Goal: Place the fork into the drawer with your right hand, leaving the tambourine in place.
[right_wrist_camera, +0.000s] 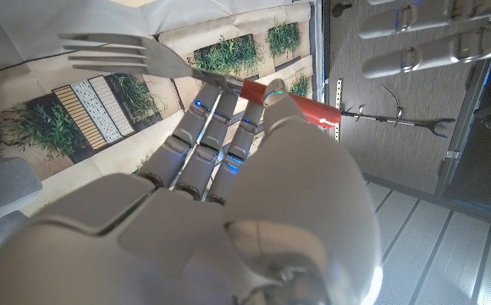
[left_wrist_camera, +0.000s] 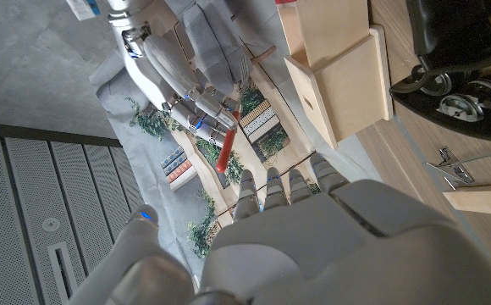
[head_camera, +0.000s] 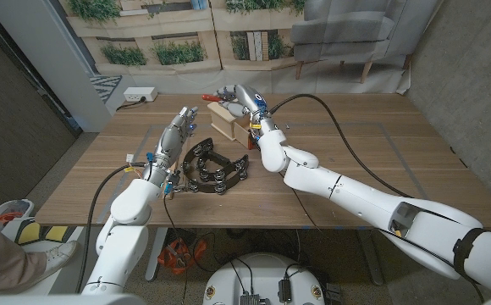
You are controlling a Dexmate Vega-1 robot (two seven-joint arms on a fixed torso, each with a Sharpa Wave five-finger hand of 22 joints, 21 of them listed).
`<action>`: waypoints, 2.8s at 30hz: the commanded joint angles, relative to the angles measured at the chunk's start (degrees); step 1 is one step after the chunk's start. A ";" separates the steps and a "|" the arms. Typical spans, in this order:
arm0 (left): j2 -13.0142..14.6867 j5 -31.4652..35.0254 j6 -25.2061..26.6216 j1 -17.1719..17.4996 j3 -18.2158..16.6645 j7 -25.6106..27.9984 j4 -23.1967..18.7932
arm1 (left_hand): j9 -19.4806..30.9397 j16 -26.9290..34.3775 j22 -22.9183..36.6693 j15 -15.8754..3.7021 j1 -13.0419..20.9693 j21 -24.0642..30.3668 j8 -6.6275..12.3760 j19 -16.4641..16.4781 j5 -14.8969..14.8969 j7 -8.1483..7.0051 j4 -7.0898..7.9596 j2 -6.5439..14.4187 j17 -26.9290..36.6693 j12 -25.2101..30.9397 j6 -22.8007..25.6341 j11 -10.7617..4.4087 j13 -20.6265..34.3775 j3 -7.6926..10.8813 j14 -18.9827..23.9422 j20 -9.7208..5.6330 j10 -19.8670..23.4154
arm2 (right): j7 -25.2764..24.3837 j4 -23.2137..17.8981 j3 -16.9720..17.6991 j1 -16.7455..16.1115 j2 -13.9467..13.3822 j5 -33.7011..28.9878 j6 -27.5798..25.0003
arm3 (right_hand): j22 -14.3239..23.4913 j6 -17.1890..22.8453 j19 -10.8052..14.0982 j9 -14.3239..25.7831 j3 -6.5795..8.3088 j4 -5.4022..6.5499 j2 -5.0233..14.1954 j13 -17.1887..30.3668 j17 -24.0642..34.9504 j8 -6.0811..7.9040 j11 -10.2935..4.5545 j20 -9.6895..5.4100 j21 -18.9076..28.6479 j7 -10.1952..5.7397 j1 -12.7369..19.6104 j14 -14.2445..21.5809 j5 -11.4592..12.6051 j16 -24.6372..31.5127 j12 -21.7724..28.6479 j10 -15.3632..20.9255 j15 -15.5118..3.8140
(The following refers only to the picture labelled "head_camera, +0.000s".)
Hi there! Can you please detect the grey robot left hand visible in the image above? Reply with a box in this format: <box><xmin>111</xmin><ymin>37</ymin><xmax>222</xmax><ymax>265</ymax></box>
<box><xmin>141</xmin><ymin>105</ymin><xmax>199</xmax><ymax>187</ymax></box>

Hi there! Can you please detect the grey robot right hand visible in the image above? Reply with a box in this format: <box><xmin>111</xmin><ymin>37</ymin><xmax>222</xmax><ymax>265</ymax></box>
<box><xmin>213</xmin><ymin>83</ymin><xmax>268</xmax><ymax>122</ymax></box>

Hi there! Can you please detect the wooden drawer with red front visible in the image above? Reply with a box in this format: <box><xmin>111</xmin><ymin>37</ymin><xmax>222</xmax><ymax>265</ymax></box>
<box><xmin>232</xmin><ymin>120</ymin><xmax>258</xmax><ymax>151</ymax></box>

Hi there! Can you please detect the black half-moon tambourine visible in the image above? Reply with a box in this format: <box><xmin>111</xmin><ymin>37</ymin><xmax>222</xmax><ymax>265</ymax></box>
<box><xmin>173</xmin><ymin>137</ymin><xmax>250</xmax><ymax>196</ymax></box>

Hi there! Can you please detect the wooden box with slot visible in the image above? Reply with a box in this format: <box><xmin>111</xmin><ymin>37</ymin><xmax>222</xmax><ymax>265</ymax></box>
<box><xmin>207</xmin><ymin>101</ymin><xmax>251</xmax><ymax>141</ymax></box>

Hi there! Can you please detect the printed room backdrop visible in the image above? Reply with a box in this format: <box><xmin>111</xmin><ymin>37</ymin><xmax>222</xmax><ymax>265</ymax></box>
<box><xmin>58</xmin><ymin>0</ymin><xmax>441</xmax><ymax>105</ymax></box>

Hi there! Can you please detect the white power strip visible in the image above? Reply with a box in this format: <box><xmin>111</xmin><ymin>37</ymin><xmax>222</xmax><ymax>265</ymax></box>
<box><xmin>123</xmin><ymin>86</ymin><xmax>158</xmax><ymax>103</ymax></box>

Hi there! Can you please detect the metal table leg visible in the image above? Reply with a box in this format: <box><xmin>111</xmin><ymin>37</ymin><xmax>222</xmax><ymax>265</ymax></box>
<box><xmin>145</xmin><ymin>227</ymin><xmax>169</xmax><ymax>282</ymax></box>
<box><xmin>356</xmin><ymin>228</ymin><xmax>385</xmax><ymax>287</ymax></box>

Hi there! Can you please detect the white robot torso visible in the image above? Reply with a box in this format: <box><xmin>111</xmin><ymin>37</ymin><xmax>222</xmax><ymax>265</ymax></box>
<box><xmin>202</xmin><ymin>252</ymin><xmax>327</xmax><ymax>305</ymax></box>

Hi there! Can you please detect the white sneaker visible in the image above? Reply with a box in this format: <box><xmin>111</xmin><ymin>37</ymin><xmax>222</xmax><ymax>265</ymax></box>
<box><xmin>25</xmin><ymin>240</ymin><xmax>80</xmax><ymax>280</ymax></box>

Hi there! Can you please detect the white bin with orange contents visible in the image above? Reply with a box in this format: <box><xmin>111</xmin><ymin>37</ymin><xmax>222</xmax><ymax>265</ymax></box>
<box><xmin>0</xmin><ymin>198</ymin><xmax>35</xmax><ymax>224</ymax></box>

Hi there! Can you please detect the black adapter on torso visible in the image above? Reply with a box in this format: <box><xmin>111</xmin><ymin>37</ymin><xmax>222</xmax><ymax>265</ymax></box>
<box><xmin>277</xmin><ymin>278</ymin><xmax>293</xmax><ymax>303</ymax></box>

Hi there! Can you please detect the person's leg in beige trousers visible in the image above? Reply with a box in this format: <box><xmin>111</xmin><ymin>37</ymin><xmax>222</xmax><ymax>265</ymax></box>
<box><xmin>0</xmin><ymin>213</ymin><xmax>47</xmax><ymax>294</ymax></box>

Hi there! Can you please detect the black power strip cable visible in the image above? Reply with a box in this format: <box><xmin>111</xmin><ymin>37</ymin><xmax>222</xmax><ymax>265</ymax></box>
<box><xmin>116</xmin><ymin>97</ymin><xmax>147</xmax><ymax>112</ymax></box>

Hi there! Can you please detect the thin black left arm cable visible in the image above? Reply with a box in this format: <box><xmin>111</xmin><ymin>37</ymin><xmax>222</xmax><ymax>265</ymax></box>
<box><xmin>163</xmin><ymin>192</ymin><xmax>190</xmax><ymax>305</ymax></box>

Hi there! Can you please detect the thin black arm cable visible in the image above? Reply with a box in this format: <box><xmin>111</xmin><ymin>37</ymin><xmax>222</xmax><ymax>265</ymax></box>
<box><xmin>163</xmin><ymin>192</ymin><xmax>190</xmax><ymax>305</ymax></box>
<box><xmin>290</xmin><ymin>186</ymin><xmax>325</xmax><ymax>234</ymax></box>

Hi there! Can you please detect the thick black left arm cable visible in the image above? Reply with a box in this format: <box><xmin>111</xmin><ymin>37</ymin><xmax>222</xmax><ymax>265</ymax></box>
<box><xmin>74</xmin><ymin>163</ymin><xmax>147</xmax><ymax>294</ymax></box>

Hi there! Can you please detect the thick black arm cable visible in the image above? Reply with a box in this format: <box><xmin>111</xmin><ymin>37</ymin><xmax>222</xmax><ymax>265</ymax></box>
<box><xmin>268</xmin><ymin>93</ymin><xmax>414</xmax><ymax>199</ymax></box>
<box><xmin>74</xmin><ymin>163</ymin><xmax>147</xmax><ymax>294</ymax></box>

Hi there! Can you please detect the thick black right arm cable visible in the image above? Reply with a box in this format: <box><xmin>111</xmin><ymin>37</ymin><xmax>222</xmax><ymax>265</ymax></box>
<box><xmin>268</xmin><ymin>93</ymin><xmax>414</xmax><ymax>199</ymax></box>

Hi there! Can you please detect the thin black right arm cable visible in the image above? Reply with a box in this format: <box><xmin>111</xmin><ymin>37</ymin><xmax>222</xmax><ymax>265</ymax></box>
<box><xmin>290</xmin><ymin>186</ymin><xmax>325</xmax><ymax>234</ymax></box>

